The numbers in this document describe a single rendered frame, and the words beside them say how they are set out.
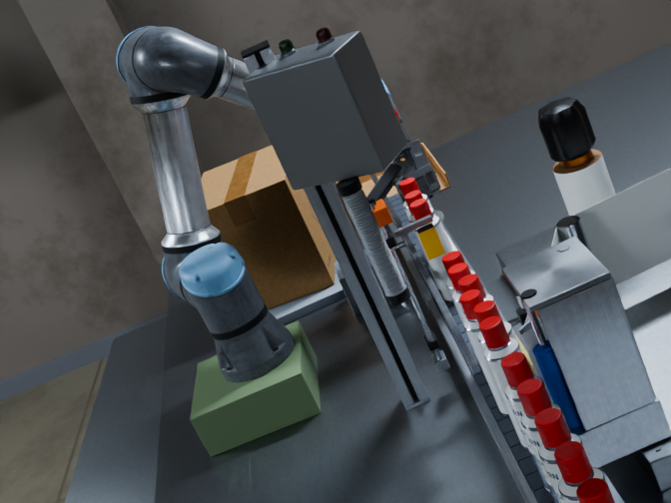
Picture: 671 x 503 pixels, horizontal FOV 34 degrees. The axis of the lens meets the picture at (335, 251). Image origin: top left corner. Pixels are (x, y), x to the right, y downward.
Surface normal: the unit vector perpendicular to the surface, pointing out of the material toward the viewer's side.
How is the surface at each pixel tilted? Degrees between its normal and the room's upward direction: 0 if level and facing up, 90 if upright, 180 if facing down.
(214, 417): 90
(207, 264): 7
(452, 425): 0
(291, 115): 90
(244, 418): 90
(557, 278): 0
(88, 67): 90
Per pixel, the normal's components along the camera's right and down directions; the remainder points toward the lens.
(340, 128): -0.43, 0.51
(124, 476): -0.40, -0.84
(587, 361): 0.11, 0.34
